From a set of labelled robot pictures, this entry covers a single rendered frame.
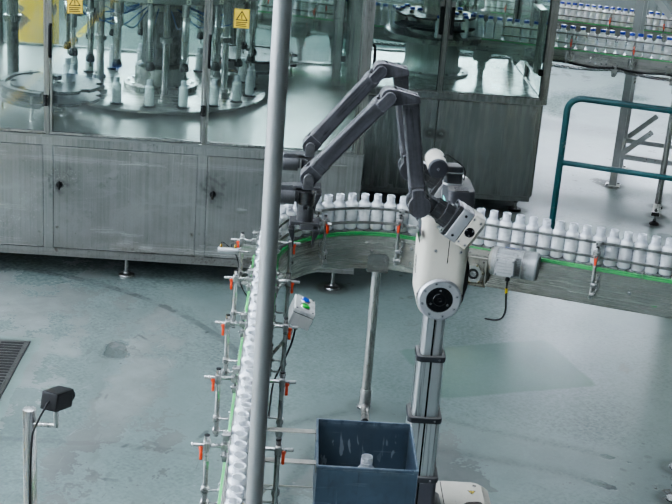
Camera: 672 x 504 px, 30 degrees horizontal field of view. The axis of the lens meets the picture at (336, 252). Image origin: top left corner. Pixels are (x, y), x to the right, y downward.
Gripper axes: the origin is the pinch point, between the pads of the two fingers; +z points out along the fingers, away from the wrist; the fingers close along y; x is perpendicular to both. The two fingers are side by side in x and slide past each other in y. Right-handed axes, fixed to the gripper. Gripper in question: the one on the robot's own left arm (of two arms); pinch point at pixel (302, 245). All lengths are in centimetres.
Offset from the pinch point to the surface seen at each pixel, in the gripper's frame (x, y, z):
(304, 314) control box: 13.3, 3.4, 30.9
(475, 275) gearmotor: 117, 80, 47
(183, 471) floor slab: 88, -42, 141
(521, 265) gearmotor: 110, 98, 38
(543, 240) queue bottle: 123, 109, 30
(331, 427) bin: -39, 15, 49
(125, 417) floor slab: 136, -75, 142
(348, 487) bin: -69, 20, 53
